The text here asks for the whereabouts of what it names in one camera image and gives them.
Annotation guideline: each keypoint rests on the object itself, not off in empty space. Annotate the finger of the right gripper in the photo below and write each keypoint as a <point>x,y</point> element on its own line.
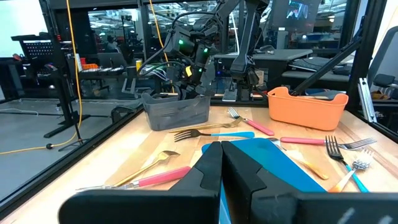
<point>207,79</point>
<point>186,92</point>

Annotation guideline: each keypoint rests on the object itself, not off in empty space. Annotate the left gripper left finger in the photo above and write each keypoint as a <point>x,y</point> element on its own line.
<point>174,205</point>

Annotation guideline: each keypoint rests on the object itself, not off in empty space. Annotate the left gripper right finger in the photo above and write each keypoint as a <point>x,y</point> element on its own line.
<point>280,205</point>

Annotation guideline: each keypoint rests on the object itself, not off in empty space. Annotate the translucent gray plastic bin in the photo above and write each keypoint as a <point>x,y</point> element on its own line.
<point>174,115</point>

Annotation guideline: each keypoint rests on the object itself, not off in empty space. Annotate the blue plastic bin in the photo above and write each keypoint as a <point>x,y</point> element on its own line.
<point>273,161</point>

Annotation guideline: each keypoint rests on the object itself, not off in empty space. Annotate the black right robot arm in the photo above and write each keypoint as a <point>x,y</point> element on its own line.
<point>245,46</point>

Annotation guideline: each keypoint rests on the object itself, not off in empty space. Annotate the brown cardboard box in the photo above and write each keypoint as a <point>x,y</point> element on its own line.
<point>259,77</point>

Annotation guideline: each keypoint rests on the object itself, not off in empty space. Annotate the yellow white bottle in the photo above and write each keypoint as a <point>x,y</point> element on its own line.
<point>139,65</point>

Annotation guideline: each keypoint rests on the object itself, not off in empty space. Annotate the gray desk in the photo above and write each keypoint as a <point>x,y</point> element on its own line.
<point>280,54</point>

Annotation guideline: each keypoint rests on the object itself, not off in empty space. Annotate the orange plastic bin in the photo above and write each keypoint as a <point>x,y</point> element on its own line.
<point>304,113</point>

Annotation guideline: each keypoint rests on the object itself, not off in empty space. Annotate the small orange box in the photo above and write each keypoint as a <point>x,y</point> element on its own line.
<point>90,66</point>

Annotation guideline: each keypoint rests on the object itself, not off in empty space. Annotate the black laptop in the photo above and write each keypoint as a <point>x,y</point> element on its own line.
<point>311,63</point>

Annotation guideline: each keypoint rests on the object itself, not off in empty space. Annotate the black tripod stand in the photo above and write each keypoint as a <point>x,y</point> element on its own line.
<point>74,144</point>

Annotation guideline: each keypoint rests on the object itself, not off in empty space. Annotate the silver aluminium extrusion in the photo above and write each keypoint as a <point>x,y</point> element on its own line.
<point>367,99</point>

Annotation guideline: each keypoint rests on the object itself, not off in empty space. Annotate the dark gray office chair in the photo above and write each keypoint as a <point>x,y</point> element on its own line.
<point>382,81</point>

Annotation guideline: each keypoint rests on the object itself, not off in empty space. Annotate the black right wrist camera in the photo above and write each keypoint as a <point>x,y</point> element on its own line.
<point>178,40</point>

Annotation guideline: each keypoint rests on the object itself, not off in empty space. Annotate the wall screen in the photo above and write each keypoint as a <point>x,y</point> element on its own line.
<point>295,12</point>

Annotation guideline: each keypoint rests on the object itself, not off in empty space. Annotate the black aluminium table frame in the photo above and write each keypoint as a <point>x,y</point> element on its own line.
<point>62,165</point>

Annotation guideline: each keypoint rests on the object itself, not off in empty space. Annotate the black desk frame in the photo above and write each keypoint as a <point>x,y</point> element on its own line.
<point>60,93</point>

